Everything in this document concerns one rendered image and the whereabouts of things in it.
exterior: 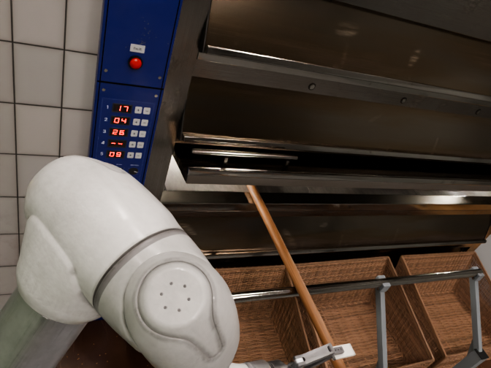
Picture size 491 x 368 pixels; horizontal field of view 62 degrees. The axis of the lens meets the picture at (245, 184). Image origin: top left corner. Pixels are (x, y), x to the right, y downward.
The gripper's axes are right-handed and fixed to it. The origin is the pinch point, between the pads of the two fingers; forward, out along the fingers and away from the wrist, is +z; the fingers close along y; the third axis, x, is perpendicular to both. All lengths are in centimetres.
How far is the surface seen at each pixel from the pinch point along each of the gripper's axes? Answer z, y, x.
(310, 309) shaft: -0.9, -1.3, -15.1
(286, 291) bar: -3.7, 1.5, -23.5
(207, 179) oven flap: -29, -22, -46
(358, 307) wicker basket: 73, 60, -46
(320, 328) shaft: -0.8, -1.4, -9.4
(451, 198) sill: 105, 1, -62
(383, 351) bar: 34.0, 18.5, -7.3
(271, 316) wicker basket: 24, 60, -48
